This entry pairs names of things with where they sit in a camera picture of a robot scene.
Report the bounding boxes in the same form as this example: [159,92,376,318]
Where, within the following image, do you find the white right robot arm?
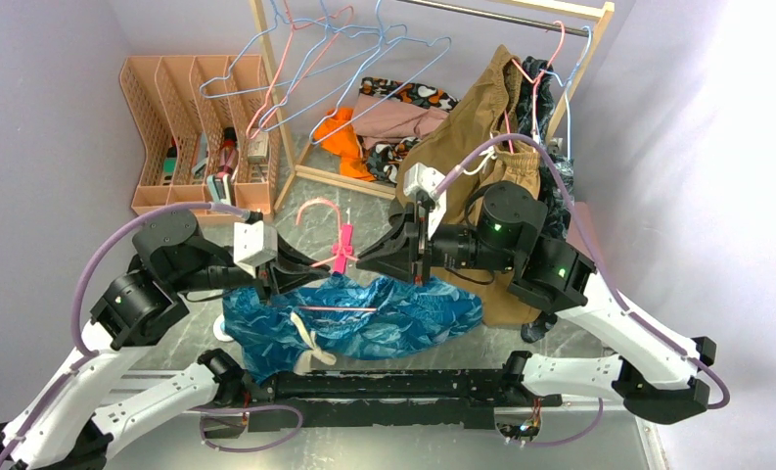
[357,181,716,424]

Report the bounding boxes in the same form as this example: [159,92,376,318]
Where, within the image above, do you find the pink plastic clip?
[331,223,357,274]

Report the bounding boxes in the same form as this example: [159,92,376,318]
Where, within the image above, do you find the blue leaf-print shorts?
[222,274,482,382]

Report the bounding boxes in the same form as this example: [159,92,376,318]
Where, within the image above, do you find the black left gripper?
[172,226,332,302]

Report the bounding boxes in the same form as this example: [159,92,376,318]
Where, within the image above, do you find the wooden clothes rack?
[269,1,615,211]

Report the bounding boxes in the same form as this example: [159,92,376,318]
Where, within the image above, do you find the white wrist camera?
[233,220,278,268]
[402,163,447,239]

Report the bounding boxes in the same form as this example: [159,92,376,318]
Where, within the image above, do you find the pink folded garment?
[350,94,448,140]

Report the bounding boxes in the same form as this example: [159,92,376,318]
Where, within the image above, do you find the peach plastic desk organizer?
[119,54,282,219]

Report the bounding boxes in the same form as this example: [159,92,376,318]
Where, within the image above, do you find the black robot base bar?
[209,369,562,431]

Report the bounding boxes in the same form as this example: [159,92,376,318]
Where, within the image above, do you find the brown hanging shorts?
[395,46,541,326]

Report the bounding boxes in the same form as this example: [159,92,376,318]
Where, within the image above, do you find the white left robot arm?
[0,203,329,469]

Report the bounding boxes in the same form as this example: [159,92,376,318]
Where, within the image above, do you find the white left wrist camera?
[233,220,278,268]

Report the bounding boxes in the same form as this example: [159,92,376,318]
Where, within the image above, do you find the pink wire hanger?
[295,197,379,316]

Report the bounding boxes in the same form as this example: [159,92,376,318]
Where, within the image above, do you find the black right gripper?
[356,203,519,288]

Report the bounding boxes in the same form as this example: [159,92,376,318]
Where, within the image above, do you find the black orange patterned garment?
[357,76,459,184]

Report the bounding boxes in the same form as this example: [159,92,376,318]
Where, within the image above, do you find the dark patterned hanging garment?
[510,56,576,345]

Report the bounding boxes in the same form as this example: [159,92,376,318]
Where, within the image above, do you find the blue wire hanger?
[236,1,388,108]

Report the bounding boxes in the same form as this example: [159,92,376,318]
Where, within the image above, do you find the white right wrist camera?
[402,163,447,239]

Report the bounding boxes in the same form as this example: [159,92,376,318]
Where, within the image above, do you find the toothbrush blister pack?
[212,318,233,343]

